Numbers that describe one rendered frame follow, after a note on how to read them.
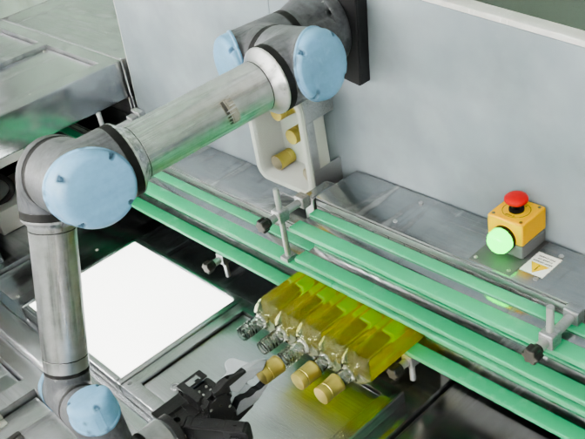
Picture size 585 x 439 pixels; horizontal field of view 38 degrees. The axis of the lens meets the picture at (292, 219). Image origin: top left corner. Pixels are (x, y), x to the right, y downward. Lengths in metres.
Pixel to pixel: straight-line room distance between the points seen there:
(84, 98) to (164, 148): 1.10
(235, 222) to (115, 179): 0.71
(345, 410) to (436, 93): 0.60
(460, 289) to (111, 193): 0.60
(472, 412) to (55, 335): 0.77
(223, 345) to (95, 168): 0.73
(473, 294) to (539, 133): 0.28
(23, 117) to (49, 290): 0.94
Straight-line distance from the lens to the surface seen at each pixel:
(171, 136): 1.28
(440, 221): 1.60
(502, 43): 1.42
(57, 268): 1.40
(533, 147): 1.46
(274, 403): 1.68
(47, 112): 2.31
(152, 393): 1.77
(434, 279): 1.49
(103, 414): 1.37
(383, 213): 1.63
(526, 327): 1.39
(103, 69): 2.37
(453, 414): 1.67
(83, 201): 1.21
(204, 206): 1.98
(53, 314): 1.43
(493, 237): 1.47
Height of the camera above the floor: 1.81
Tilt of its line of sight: 31 degrees down
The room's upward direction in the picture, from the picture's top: 123 degrees counter-clockwise
